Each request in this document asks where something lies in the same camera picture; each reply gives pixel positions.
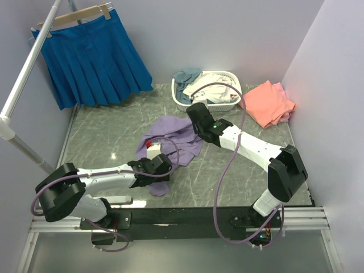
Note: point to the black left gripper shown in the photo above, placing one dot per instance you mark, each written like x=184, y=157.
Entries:
x=160, y=164

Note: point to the folded pink t shirt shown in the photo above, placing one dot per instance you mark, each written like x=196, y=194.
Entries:
x=285, y=117

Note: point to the blue pleated skirt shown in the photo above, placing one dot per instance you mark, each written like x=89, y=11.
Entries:
x=94, y=63

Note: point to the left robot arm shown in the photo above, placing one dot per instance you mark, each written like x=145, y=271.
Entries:
x=69, y=191

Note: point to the white plastic laundry basket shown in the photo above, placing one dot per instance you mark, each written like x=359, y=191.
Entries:
x=212, y=107

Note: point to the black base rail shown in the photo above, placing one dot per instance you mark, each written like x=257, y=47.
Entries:
x=235, y=222

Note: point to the grey blue t shirt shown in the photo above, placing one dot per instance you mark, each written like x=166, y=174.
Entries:
x=182, y=80

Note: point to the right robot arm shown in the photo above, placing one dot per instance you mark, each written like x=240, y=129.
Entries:
x=285, y=169

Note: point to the aluminium frame rail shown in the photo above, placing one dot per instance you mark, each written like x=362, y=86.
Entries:
x=293, y=218

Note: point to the white t shirt in basket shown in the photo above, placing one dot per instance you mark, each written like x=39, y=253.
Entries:
x=215, y=94

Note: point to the folded orange t shirt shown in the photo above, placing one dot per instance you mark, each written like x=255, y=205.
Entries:
x=265, y=105

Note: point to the purple t shirt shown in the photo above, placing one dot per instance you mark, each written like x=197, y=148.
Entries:
x=179, y=143

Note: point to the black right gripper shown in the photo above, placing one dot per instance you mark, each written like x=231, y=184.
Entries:
x=199, y=112

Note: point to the wooden clothes hanger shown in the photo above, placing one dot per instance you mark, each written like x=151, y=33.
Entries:
x=87, y=13

